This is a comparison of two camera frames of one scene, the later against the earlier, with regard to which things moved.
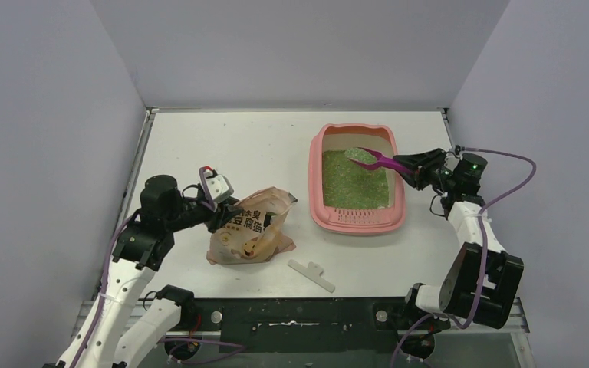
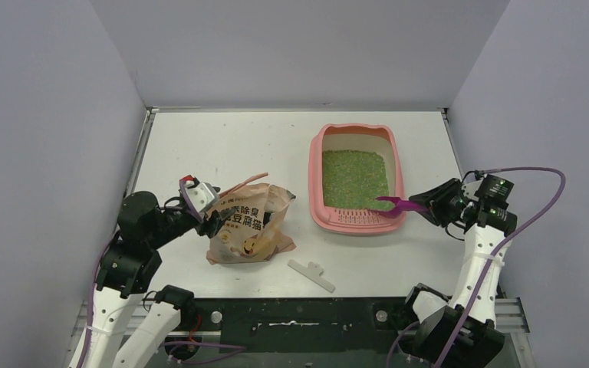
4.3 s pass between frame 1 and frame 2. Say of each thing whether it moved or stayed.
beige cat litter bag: stayed
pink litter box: stayed
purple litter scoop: moved
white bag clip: stayed
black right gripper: moved
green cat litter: stayed
